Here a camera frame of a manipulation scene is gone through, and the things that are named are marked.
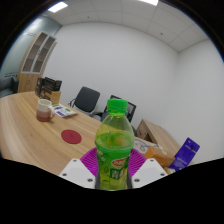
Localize purple upright package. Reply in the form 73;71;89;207
168;137;201;172

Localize white and brown mug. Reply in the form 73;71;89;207
35;98;56;123

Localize white printed leaflet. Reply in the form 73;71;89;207
51;103;78;118

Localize grey mesh office chair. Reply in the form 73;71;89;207
91;94;138;136

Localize flat round red coaster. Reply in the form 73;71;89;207
60;129;83;145

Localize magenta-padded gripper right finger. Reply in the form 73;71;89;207
128;148;168;190

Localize wooden shelf cabinet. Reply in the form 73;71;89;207
17;30;58;94

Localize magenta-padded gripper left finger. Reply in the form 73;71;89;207
58;148;100;190

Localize wooden side desk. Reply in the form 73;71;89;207
135;118;183;159

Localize ceiling light panel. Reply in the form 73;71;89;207
47;1;69;14
138;0;160;7

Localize black sofa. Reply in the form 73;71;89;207
0;75;20;98

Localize green drink bottle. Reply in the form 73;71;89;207
94;98;136;192

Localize black padded chair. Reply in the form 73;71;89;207
68;86;101;118

